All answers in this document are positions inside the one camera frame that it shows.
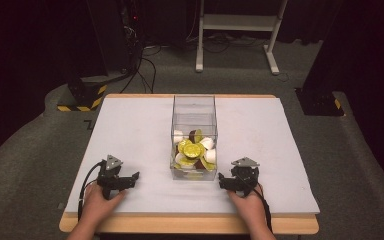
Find striped black stand base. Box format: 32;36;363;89
56;73;109;113

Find clear plastic box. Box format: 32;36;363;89
169;94;219;182

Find person's left hand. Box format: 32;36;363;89
79;182;128;231

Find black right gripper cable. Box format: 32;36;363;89
252;182;274;234

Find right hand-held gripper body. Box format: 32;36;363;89
229;156;261;198

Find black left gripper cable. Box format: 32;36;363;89
77;161;104;222

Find white foam mat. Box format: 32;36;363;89
64;96;321;215

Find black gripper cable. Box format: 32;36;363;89
77;161;104;222
252;182;274;234

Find person's right hand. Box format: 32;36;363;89
227;183;268;232

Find white metal stand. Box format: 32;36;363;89
195;0;290;76

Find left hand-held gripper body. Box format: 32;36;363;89
96;154;130;201

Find wooden table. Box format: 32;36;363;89
58;93;321;236

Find black floor cables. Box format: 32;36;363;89
119;33;168;95

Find black equipment cabinet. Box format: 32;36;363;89
85;0;143;75

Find pile of gold coins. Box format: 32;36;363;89
173;128;218;173

